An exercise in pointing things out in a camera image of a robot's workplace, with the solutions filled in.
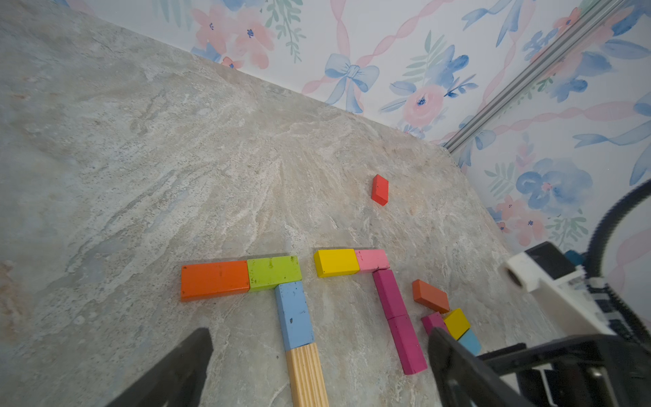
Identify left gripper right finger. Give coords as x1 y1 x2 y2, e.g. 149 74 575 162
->
428 328 532 406

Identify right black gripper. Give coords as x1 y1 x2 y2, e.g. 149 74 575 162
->
475 334 650 406

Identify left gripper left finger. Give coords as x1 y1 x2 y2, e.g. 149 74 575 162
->
110 327 214 406

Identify magenta block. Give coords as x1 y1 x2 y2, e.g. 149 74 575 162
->
372 269 408 321
388 315 427 376
421 312 449 336

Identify orange block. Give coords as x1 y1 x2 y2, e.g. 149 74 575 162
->
181 260 250 302
412 279 450 314

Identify light blue block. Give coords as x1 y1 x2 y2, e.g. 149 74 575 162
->
275 281 315 351

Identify tan block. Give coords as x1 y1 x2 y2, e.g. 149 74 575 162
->
286 343 330 407

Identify green block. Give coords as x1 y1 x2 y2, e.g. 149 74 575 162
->
247 256 302 292

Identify pink block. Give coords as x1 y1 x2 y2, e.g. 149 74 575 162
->
354 249 390 274

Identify yellow block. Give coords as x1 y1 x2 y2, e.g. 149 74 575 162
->
443 309 471 340
314 249 360 278

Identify red block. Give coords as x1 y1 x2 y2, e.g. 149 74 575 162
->
371 175 389 206

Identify blue block right lower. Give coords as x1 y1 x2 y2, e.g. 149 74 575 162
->
458 329 481 356

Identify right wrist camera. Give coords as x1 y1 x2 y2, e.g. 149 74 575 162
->
499 242 615 336

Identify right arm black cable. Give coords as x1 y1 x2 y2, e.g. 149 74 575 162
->
584 177 651 347

